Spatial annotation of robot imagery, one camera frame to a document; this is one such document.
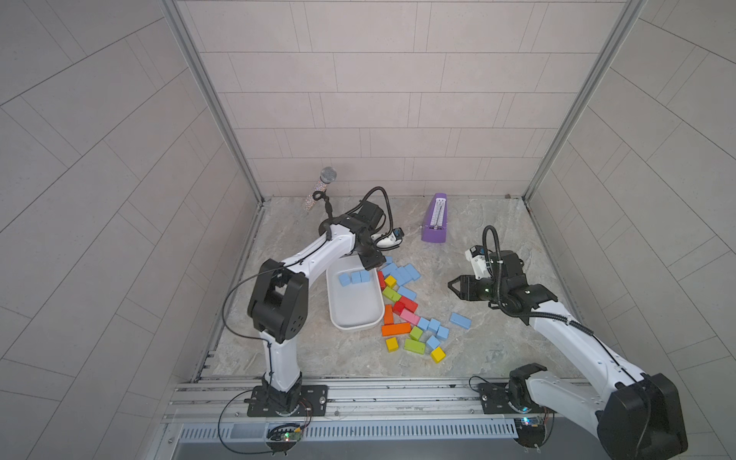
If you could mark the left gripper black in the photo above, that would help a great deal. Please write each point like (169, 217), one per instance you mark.
(373, 260)

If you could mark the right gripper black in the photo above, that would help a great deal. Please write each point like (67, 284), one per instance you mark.
(466, 286)

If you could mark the white plastic tray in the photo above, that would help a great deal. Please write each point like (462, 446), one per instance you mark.
(356, 306)

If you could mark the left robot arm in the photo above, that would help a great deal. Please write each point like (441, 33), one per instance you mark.
(279, 303)

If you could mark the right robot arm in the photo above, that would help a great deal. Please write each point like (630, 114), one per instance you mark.
(634, 415)

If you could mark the lone blue block right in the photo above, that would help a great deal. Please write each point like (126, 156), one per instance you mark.
(460, 321)

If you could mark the black microphone stand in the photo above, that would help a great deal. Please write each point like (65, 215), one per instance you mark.
(325, 210)

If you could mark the rhinestone silver microphone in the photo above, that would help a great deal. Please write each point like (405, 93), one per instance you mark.
(327, 176)

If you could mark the purple metronome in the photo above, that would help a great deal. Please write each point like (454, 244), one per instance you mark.
(435, 228)

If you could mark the green block upper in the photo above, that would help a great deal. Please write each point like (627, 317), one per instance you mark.
(392, 295)

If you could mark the green block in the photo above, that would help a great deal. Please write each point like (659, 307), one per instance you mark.
(392, 295)
(414, 346)

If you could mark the red block centre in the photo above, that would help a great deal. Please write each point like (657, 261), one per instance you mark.
(404, 304)

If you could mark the yellow cube front right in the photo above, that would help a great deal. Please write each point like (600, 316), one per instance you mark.
(438, 354)

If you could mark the short orange block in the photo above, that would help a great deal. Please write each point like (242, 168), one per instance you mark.
(388, 317)

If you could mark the pink block centre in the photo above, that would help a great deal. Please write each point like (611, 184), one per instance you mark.
(410, 317)

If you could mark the green block front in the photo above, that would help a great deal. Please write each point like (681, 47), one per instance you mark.
(414, 346)

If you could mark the long orange block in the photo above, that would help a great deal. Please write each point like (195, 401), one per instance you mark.
(390, 330)

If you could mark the yellow cube front left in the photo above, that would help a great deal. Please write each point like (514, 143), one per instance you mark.
(392, 344)

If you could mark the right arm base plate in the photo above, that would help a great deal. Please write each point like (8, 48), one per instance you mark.
(500, 399)

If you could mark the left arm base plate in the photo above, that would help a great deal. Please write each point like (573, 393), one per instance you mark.
(303, 401)

